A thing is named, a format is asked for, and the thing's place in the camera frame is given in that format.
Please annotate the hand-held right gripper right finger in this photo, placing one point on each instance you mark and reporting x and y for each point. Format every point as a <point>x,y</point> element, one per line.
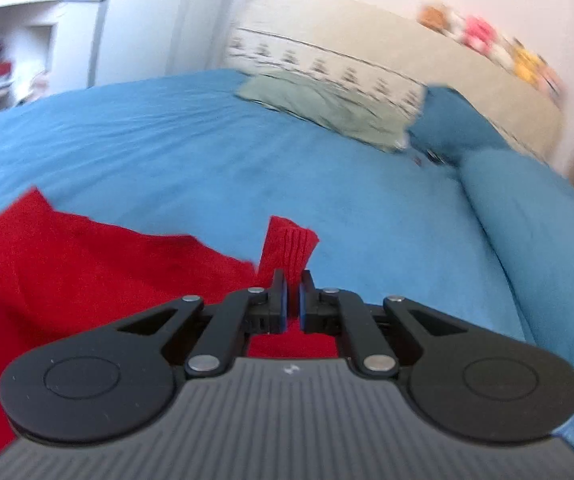
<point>303,305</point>

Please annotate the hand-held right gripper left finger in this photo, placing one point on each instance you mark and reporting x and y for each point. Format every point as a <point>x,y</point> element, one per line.
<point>282,305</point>

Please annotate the red knit sweater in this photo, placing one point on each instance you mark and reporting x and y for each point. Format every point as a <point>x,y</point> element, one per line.
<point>92,280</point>

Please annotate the blue bed sheet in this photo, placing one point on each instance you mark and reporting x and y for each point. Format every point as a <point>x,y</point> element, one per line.
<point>207,160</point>

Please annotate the green folded cloth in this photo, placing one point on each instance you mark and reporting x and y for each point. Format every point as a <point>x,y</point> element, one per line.
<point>324,107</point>

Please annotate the dark blue pillow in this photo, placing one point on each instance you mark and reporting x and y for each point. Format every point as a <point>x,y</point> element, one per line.
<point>454,117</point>

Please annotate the light blue pillow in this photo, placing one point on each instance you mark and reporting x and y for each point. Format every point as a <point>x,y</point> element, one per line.
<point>532,225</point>

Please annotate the beige patterned headboard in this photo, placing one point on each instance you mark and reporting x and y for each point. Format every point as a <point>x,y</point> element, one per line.
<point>392,42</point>

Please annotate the white wardrobe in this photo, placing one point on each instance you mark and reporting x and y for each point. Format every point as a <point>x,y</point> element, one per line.
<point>154,22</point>

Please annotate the row of plush toys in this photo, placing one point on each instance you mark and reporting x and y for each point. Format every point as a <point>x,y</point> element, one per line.
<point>497,42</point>

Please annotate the white shelf unit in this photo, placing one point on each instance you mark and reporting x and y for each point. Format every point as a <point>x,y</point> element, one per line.
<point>12,45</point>

